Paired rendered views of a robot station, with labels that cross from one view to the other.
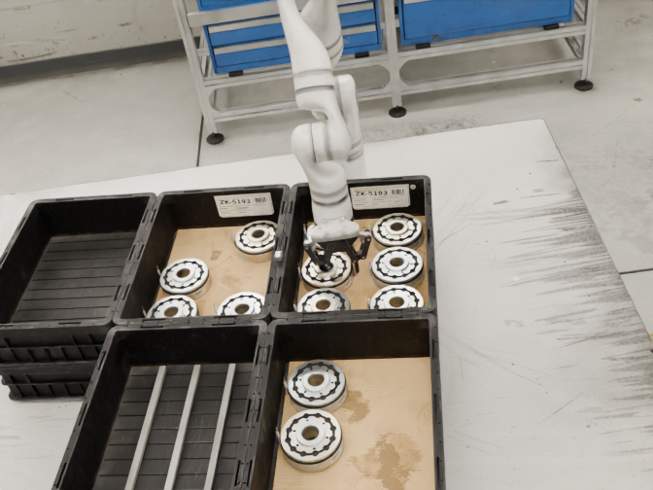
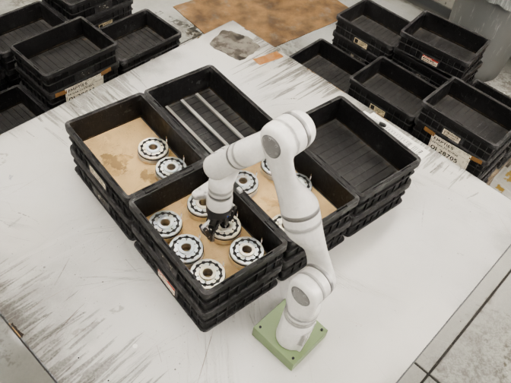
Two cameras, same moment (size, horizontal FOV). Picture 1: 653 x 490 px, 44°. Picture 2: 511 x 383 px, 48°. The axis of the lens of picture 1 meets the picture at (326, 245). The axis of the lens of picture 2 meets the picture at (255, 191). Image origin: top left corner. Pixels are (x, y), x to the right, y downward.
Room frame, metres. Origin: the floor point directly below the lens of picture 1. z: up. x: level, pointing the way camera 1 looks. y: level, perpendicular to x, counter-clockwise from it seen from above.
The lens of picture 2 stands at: (1.85, -0.83, 2.27)
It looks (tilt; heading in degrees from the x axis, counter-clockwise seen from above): 49 degrees down; 124
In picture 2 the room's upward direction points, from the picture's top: 8 degrees clockwise
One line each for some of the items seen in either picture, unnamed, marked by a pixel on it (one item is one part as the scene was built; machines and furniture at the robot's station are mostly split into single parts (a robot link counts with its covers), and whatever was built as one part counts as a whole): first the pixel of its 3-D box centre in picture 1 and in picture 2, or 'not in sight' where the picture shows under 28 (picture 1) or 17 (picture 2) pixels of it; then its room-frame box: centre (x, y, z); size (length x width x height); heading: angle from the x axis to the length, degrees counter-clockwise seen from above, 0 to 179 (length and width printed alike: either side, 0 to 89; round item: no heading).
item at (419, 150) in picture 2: not in sight; (382, 141); (1.28, 0.86, 0.70); 0.33 x 0.23 x 0.01; 177
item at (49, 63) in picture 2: not in sight; (71, 82); (-0.18, 0.42, 0.37); 0.40 x 0.30 x 0.45; 87
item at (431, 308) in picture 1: (357, 244); (207, 224); (1.18, -0.06, 0.92); 0.40 x 0.30 x 0.02; 169
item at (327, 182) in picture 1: (319, 161); (223, 171); (1.19, -0.01, 1.12); 0.09 x 0.07 x 0.15; 86
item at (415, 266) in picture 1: (396, 264); (185, 248); (1.17, -0.13, 0.86); 0.10 x 0.10 x 0.01
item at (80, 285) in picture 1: (77, 277); (347, 154); (1.29, 0.53, 0.87); 0.40 x 0.30 x 0.11; 169
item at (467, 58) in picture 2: not in sight; (432, 70); (1.05, 1.91, 0.37); 0.42 x 0.34 x 0.46; 177
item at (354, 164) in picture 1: (347, 170); (296, 321); (1.55, -0.08, 0.83); 0.09 x 0.09 x 0.17; 9
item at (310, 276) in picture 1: (326, 268); (224, 226); (1.19, 0.01, 0.86); 0.10 x 0.10 x 0.01
